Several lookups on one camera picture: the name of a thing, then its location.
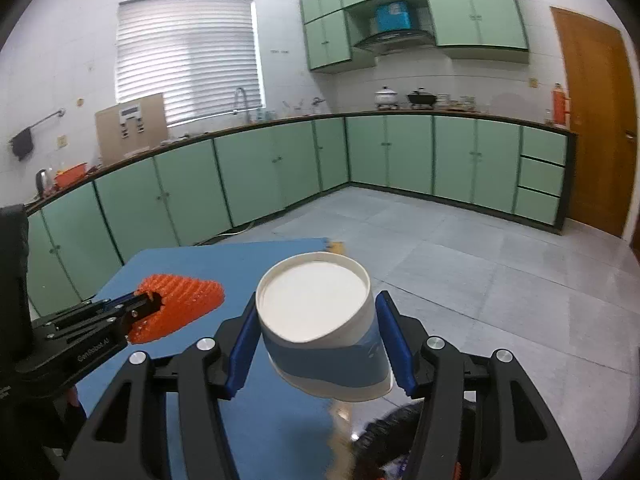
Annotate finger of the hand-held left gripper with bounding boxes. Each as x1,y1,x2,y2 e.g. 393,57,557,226
31,296,165,346
29,290,152,334

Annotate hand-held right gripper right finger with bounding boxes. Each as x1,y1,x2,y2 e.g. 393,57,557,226
375,290,583,480

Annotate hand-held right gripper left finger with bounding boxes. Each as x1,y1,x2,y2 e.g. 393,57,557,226
60,292,261,480

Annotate orange foam net tube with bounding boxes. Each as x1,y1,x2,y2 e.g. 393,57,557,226
129,274,224,345

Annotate white blue paper cup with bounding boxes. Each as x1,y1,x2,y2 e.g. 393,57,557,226
256,252,393,402

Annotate black garbage bag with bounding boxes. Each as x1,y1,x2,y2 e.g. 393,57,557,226
350,402,476,480

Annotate blue scalloped tablecloth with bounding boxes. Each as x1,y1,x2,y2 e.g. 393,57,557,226
75,237,351,480

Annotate orange plastic basket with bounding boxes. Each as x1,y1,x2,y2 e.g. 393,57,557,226
54,162,89,188

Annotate brown cardboard box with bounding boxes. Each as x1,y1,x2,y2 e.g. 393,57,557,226
95,92,168,166

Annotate green base cabinets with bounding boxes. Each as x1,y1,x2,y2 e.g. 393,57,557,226
25,112,576,318

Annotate dark hanging cloth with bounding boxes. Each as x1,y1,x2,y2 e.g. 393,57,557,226
11,129,35,161

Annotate metal towel bar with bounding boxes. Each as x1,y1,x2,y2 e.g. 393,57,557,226
10,107,67,143

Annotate white window blind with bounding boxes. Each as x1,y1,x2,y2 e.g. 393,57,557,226
116,0,264,127

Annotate row of glass jars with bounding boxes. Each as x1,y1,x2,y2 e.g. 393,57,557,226
437,92,493,111

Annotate orange thermos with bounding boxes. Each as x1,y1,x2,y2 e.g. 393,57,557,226
551,82,566,126

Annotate wooden door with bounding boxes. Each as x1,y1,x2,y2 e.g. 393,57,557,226
550,6,638,238

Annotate range hood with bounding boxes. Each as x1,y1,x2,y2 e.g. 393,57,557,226
354,30,435,56

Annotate blue box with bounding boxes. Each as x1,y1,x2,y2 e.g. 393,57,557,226
376,2,412,32

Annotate green wall cabinets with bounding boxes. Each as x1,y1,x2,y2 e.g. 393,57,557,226
299,0,530,73

